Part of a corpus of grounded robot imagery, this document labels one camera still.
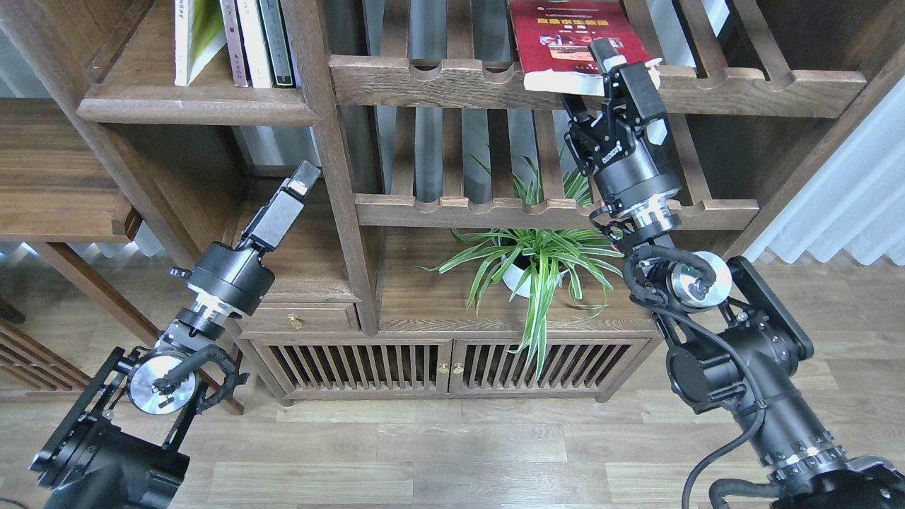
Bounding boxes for red book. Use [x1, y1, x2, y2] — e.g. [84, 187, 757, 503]
[508, 1, 662, 96]

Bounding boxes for green spider plant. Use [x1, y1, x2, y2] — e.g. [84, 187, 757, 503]
[419, 145, 637, 382]

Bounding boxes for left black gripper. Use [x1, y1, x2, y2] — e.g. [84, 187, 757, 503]
[169, 161, 321, 317]

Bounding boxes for maroon book white characters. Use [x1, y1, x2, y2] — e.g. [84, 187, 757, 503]
[219, 0, 251, 88]

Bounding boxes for wooden side table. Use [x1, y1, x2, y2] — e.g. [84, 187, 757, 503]
[0, 98, 245, 414]

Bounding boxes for yellow green book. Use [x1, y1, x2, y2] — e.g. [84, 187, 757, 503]
[174, 1, 226, 86]

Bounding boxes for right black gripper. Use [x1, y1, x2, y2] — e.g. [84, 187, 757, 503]
[562, 38, 681, 216]

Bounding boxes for dark green upright book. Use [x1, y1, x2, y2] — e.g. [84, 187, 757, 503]
[258, 1, 296, 89]

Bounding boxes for dark wooden bookshelf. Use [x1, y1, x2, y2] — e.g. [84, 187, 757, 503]
[0, 0, 905, 406]

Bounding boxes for slatted wooden bench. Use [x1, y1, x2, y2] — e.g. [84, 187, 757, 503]
[1, 299, 91, 400]

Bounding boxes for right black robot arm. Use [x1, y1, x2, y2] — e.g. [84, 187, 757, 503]
[563, 37, 904, 508]

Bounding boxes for brass drawer knob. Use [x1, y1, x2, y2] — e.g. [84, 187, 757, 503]
[287, 315, 305, 329]

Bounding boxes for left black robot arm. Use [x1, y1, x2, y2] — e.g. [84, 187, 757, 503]
[30, 161, 321, 508]

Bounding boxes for white upright book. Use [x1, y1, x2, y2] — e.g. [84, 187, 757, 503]
[237, 0, 274, 89]

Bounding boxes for white curtain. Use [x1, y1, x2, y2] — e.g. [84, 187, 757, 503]
[744, 78, 904, 265]

